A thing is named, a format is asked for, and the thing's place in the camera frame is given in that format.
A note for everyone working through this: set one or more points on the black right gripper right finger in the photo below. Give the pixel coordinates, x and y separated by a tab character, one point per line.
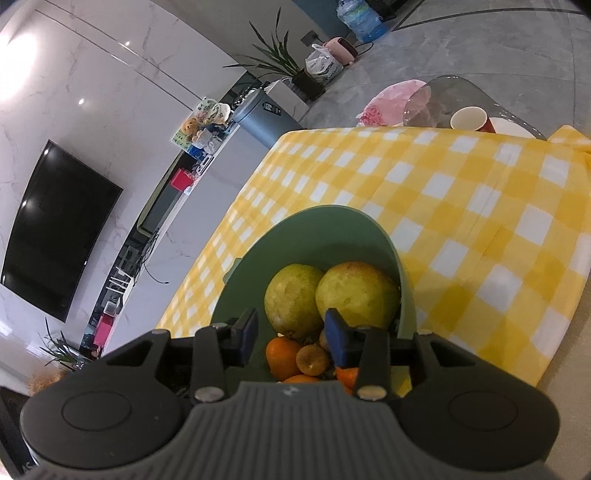
384	360

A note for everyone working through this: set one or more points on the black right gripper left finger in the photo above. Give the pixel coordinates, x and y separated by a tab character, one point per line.
193	368

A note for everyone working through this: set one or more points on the orange tangerine lower right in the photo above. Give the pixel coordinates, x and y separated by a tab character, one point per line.
347	376

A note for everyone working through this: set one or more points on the orange tangerine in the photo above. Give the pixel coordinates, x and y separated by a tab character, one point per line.
281	357
301	379
347	376

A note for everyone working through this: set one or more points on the yellow-green pear right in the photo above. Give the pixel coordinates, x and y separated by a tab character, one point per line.
362	294

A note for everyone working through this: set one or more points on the yellow-green pear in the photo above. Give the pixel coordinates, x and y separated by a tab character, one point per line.
362	294
289	301

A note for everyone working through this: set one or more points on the orange tangerine upper left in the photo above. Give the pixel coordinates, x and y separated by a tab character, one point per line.
281	357

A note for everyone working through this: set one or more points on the orange tangerine lower left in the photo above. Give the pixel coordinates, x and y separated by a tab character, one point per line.
301	379

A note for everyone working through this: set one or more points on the yellow-green pear left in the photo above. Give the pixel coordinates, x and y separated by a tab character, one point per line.
289	301

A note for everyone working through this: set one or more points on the pink box left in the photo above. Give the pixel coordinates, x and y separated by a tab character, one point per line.
102	330

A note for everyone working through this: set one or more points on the green plastic bowl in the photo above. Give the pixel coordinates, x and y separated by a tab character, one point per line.
322	237

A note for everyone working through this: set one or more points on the red box on cabinet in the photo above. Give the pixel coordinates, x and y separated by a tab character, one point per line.
182	179

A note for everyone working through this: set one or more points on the yellow white checkered tablecloth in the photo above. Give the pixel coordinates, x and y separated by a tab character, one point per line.
493	230

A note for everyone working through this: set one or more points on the white long tv cabinet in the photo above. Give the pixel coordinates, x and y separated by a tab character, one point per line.
182	236

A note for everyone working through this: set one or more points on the grey-blue trash bin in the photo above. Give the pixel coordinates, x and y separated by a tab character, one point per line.
263	118

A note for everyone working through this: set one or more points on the pink plastic bag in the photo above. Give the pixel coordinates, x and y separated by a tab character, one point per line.
388	107

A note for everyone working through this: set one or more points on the red paper cup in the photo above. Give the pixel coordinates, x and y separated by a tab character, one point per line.
472	118

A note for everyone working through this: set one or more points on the grey transparent chair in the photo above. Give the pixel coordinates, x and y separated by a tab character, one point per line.
434	104

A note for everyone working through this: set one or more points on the white plastic bag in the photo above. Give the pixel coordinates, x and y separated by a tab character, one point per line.
322	66

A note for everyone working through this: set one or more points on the potted green plant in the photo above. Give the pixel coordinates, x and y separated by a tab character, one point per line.
275	59

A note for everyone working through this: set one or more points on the pink small heater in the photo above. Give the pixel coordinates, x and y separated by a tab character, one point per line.
343	51

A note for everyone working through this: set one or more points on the blue water jug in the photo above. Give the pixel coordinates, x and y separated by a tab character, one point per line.
361	19

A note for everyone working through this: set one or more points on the black wall television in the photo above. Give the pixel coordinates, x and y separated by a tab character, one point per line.
62	213

